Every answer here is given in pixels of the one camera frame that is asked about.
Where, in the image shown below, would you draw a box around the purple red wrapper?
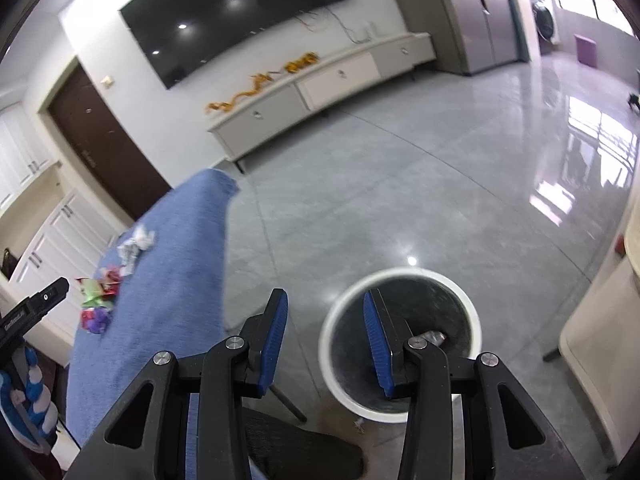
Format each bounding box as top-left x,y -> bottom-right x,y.
80,306 -> 112,333

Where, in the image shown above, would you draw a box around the black wall television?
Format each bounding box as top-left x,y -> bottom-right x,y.
119,0 -> 357,91

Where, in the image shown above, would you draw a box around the washing machine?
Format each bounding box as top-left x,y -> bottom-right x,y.
527,0 -> 558,43

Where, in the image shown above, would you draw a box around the long golden dragon figure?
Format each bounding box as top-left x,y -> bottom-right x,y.
207,91 -> 251,115

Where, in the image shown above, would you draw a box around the white wall cabinets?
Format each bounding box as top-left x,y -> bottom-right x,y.
0,102 -> 56,211

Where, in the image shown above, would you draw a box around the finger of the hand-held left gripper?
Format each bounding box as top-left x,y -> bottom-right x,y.
22,276 -> 71,317

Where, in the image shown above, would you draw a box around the white television cabinet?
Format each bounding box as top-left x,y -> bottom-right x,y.
207,32 -> 432,175

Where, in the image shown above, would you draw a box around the black mesh chair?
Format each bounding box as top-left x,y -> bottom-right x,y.
240,405 -> 366,480

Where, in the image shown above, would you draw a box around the white round bin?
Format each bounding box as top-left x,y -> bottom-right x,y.
318,267 -> 483,423

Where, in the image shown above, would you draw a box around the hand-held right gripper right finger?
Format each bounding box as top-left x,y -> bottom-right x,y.
362,287 -> 586,480

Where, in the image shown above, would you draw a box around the blue fleece blanket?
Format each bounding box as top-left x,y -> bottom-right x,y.
65,167 -> 266,480

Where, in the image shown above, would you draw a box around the purple stool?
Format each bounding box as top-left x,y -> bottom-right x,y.
574,34 -> 598,67

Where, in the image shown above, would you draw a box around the white paper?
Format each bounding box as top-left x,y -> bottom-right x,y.
131,225 -> 157,250

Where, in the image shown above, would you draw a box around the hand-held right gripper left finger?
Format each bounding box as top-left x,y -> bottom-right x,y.
65,287 -> 290,480

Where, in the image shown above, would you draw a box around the green wrapper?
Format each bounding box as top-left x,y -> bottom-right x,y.
76,277 -> 118,307

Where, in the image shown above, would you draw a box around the golden lion figure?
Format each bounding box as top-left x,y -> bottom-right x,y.
284,52 -> 319,74

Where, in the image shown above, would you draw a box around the person's left hand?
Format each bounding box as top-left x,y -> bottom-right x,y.
0,345 -> 60,453

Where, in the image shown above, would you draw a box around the grey refrigerator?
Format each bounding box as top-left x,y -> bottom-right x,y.
431,0 -> 528,76

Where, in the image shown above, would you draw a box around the dark brown door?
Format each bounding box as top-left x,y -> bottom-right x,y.
47,65 -> 173,222

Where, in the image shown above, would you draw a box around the silver wrapper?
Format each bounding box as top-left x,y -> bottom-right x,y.
116,240 -> 143,277

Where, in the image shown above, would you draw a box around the cream furniture piece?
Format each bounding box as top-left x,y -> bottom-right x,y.
542,210 -> 640,458

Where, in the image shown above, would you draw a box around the white floor cabinets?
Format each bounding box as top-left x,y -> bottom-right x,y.
0,187 -> 123,366

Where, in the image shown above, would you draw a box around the black table leg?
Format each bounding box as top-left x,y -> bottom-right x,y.
272,385 -> 308,423

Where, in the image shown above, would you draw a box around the television cables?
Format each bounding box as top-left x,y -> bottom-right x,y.
295,7 -> 368,43

